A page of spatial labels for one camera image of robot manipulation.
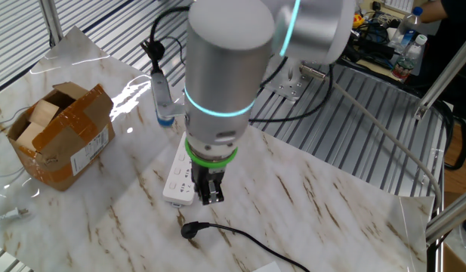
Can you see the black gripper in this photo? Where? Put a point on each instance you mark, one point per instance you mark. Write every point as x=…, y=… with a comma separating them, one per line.
x=204, y=174

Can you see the bare person forearm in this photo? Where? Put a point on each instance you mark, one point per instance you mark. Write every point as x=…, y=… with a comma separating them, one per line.
x=431, y=13

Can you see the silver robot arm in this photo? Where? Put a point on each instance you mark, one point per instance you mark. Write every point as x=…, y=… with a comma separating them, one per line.
x=225, y=75

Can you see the white power strip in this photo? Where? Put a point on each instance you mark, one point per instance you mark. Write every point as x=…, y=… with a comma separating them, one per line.
x=176, y=185

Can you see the marble pattern table mat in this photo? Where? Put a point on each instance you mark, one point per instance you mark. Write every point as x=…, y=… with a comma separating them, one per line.
x=293, y=189

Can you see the taped cardboard box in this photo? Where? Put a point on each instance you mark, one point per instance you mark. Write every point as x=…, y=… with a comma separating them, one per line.
x=78, y=124

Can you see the yellow rubber duck toy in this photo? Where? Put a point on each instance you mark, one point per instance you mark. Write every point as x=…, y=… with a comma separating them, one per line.
x=358, y=20

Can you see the clear bottle white cap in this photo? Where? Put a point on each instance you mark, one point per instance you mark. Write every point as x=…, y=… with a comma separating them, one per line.
x=404, y=66

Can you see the clear bottle blue cap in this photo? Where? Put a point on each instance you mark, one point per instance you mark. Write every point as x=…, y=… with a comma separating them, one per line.
x=404, y=32

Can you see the brown cardboard box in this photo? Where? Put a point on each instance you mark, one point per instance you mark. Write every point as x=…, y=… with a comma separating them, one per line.
x=455, y=262

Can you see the person dark clothed torso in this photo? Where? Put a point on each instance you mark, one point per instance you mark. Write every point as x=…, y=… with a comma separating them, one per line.
x=459, y=22

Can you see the silver wrist camera blue end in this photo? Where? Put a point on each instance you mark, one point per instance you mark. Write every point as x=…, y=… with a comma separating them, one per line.
x=162, y=94

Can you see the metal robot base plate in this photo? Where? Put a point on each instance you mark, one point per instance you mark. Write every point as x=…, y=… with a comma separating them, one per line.
x=289, y=88

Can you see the aluminium frame post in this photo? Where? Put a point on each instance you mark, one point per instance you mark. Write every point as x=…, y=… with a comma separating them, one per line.
x=51, y=22

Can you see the thick aluminium frame bar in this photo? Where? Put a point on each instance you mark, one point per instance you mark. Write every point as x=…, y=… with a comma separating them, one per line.
x=451, y=217

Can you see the slanted aluminium frame bar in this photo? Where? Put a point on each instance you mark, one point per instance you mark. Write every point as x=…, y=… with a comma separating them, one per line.
x=444, y=75

